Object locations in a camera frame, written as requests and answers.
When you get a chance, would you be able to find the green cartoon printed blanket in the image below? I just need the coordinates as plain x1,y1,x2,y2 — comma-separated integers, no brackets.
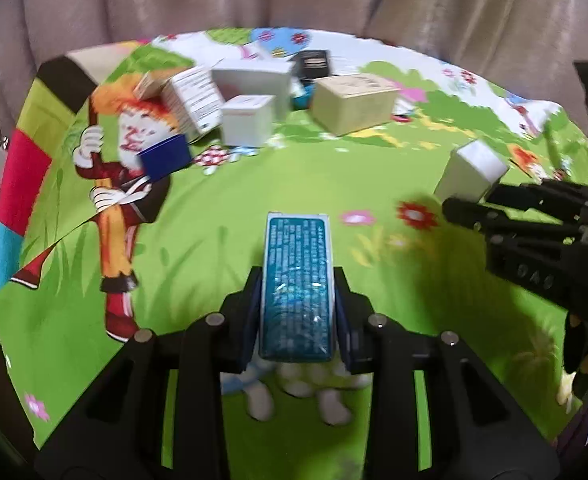
0,27,588,452

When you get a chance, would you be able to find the white medicine box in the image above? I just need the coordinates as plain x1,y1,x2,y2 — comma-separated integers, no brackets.
161,66,225,140

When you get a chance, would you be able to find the dark blue box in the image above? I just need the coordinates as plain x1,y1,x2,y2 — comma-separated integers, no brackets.
139,134,193,182

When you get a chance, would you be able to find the plain white box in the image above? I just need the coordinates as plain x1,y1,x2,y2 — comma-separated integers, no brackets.
434,139,510,202

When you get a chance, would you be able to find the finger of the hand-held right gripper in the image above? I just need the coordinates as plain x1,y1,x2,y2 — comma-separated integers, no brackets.
442,197,588,250
490,181,588,212

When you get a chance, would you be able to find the white cube box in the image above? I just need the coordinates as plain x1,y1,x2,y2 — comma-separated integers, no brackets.
221,94,275,148

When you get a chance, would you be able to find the black box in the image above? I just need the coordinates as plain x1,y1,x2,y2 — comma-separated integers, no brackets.
294,50,333,81

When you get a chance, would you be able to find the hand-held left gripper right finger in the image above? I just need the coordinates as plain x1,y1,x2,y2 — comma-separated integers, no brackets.
333,266,560,480

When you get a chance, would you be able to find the small yellow-brown box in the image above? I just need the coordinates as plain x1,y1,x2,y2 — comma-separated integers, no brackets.
133,69,177,102

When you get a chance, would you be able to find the beige cardboard box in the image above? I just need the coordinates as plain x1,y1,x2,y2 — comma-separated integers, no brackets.
310,74,401,137

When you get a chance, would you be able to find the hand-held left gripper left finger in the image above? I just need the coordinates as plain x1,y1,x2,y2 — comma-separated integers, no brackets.
34,266,265,480

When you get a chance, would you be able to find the large white box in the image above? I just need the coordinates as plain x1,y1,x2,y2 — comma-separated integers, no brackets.
210,57,295,111

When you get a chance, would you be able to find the teal printed box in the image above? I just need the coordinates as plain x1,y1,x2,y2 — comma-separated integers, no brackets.
258,212,335,363

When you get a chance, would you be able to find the small teal object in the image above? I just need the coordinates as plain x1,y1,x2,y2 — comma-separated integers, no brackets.
290,82,315,110

